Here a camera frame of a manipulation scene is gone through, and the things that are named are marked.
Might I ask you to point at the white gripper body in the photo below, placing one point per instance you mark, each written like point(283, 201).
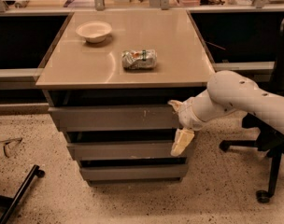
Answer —
point(187, 115)

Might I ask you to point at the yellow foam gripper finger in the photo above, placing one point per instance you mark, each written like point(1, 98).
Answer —
point(176, 105)
point(183, 138)

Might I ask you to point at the grey top drawer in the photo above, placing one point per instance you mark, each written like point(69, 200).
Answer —
point(114, 118)

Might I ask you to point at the grey drawer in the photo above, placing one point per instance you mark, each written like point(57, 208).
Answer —
point(134, 172)
point(114, 118)
point(120, 150)

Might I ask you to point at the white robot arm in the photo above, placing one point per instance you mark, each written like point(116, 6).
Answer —
point(226, 92)

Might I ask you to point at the grey middle drawer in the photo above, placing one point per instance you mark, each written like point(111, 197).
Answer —
point(120, 150)

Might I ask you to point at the grey drawer cabinet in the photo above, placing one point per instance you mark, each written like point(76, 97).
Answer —
point(109, 82)

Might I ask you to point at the grey bottom drawer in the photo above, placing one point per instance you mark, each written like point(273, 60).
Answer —
point(134, 172)

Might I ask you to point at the crushed silver can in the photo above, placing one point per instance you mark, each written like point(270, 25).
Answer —
point(139, 59)

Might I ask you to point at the black office chair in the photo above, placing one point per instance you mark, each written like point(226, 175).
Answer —
point(269, 139)

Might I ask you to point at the white bowl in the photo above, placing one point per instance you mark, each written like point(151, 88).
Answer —
point(94, 31)

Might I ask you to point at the black chair base leg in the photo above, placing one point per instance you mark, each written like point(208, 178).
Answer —
point(8, 204)

